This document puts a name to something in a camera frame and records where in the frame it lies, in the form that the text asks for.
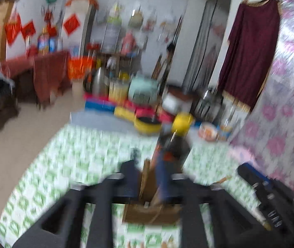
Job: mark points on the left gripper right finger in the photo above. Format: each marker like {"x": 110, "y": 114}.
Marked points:
{"x": 232, "y": 224}

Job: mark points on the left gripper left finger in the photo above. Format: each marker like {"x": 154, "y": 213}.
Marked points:
{"x": 61, "y": 225}

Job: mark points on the pink folded blanket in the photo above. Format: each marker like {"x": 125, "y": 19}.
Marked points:
{"x": 242, "y": 155}

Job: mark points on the green white patterned tablecloth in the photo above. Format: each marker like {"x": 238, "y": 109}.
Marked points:
{"x": 78, "y": 154}

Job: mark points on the wooden slatted chopstick holder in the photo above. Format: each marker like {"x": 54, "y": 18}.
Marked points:
{"x": 148, "y": 208}

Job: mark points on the dark soy sauce bottle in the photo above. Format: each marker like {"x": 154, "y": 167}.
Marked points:
{"x": 173, "y": 146}

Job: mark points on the red white bowl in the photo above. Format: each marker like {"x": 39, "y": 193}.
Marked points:
{"x": 208, "y": 132}

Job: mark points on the clear plastic oil bottle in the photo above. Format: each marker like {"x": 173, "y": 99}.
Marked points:
{"x": 227, "y": 123}

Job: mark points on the silver pressure cooker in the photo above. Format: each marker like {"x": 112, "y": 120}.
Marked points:
{"x": 208, "y": 105}

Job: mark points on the yellow pan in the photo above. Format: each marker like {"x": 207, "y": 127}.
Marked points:
{"x": 144, "y": 122}

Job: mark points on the steel electric kettle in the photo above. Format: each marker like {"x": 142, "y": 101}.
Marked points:
{"x": 96, "y": 82}

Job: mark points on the red cloth covered table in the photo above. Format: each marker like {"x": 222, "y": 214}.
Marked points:
{"x": 50, "y": 73}

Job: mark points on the mint green rice cooker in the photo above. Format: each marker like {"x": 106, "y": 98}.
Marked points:
{"x": 143, "y": 91}

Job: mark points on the dark red hanging curtain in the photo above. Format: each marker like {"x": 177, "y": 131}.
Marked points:
{"x": 251, "y": 49}

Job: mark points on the pink thermos jug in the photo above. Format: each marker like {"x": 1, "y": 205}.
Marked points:
{"x": 128, "y": 43}

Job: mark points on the red diamond paper on fridge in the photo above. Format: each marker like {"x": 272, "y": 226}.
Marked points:
{"x": 71, "y": 24}

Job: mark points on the stacked grey steamer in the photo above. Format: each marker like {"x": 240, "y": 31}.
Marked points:
{"x": 112, "y": 29}

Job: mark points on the white refrigerator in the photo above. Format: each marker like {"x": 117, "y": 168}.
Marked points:
{"x": 85, "y": 10}

